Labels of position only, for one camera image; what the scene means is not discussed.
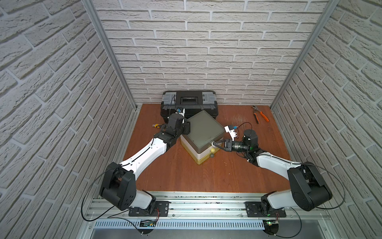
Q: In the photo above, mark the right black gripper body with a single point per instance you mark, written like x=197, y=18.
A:
x=234, y=147

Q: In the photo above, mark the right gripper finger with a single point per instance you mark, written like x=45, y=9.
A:
x=219, y=143
x=218, y=146

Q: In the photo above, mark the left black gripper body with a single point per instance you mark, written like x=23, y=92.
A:
x=185, y=128

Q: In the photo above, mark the grey three-drawer storage box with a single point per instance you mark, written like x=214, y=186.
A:
x=204, y=131

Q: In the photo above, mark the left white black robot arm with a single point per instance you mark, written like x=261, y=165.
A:
x=119, y=181

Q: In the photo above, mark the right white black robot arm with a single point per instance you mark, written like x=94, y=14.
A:
x=308, y=189

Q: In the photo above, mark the black plastic toolbox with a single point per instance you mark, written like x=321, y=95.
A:
x=192, y=101

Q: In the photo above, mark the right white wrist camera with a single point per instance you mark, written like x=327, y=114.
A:
x=232, y=131

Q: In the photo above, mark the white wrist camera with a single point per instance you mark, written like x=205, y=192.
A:
x=232, y=131
x=181, y=111

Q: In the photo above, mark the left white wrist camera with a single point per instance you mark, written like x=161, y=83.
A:
x=181, y=111

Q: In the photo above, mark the orange handled pliers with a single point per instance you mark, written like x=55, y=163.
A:
x=256, y=111

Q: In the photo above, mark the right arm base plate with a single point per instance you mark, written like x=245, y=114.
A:
x=261, y=209

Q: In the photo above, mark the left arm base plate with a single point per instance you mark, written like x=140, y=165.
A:
x=157, y=209

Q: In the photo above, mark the aluminium front rail frame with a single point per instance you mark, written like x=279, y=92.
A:
x=183, y=210

